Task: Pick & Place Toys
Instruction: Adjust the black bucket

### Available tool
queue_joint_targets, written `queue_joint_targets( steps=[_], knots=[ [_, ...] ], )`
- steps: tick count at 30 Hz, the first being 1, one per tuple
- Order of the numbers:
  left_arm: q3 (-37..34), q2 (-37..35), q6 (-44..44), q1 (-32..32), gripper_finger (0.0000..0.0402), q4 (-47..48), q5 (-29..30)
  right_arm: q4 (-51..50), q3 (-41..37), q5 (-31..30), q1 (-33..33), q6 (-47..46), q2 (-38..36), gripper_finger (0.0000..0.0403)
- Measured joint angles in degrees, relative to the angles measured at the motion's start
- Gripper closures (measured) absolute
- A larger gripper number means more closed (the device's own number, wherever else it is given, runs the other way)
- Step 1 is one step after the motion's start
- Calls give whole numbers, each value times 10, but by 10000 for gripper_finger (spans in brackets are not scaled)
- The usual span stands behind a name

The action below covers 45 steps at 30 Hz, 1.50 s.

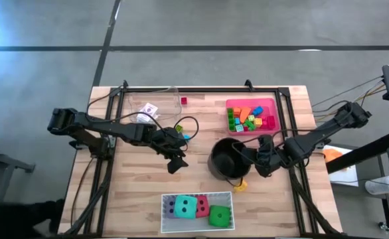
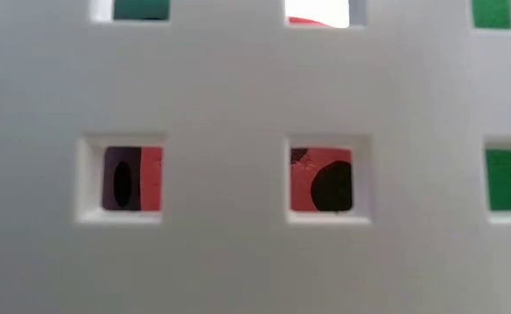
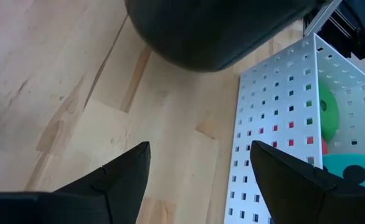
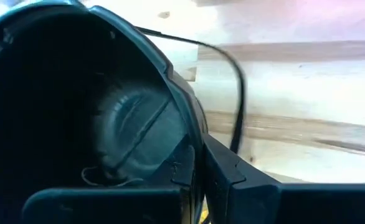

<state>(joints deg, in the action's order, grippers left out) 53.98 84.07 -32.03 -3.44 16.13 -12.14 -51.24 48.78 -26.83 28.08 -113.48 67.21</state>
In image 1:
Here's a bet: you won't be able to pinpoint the white crumpled bag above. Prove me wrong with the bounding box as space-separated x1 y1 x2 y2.
364 177 389 197

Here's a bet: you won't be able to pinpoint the orange object on paper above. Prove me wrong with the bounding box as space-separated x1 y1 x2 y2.
323 148 345 164

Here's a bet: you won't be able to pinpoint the thin brown cable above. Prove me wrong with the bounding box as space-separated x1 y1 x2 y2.
70 155 98 230

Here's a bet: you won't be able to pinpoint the green foam die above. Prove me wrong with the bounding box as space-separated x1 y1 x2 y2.
208 204 232 228

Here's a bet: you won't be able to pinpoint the purple playing card deck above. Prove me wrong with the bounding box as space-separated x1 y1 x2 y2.
140 102 159 116

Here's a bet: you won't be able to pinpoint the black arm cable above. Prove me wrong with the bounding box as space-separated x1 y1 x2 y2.
230 99 356 169
86 85 200 153

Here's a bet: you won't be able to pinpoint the black cooking pot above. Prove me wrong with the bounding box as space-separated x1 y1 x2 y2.
207 137 254 192

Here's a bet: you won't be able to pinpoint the yellow two-stud brick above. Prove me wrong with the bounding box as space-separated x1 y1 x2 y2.
233 179 248 194

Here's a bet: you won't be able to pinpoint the purple foam die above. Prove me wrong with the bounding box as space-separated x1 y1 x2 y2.
165 198 177 219

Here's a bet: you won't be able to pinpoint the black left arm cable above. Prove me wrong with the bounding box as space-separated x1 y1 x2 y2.
86 85 200 153

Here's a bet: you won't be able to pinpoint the red foam die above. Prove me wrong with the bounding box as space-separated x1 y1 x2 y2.
196 195 211 219

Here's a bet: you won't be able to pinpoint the person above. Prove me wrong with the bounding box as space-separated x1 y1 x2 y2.
0 198 65 239

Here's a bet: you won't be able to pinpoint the pink plastic bin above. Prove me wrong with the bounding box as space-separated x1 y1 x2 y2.
225 98 281 135

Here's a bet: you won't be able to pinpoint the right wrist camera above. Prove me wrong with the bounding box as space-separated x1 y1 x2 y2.
259 134 273 149

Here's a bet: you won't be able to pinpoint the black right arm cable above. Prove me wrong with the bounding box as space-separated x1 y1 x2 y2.
230 99 356 169

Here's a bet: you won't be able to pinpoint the black stand beam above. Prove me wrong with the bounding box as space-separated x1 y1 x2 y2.
325 131 389 175

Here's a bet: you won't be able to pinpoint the clear plastic tray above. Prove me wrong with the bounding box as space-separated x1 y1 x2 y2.
127 86 182 124

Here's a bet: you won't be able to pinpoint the black metal cart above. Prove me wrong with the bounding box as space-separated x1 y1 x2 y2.
0 141 37 203

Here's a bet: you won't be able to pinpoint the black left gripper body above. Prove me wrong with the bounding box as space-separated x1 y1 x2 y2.
154 129 186 157

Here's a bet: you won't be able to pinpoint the white mesh basket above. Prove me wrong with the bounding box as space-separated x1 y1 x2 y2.
161 191 236 234

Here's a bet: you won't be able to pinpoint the white paper sheet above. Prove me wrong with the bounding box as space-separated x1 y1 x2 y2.
322 145 360 187

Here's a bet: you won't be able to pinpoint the teal foam die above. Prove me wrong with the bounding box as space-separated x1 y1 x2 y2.
173 195 198 220

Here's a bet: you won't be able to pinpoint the long green brick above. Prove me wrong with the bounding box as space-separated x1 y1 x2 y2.
226 108 235 131

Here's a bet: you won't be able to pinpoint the yellow and black floor wires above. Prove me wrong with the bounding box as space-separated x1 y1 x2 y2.
310 75 387 116

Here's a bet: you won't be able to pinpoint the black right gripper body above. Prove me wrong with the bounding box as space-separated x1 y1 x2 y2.
256 145 283 177

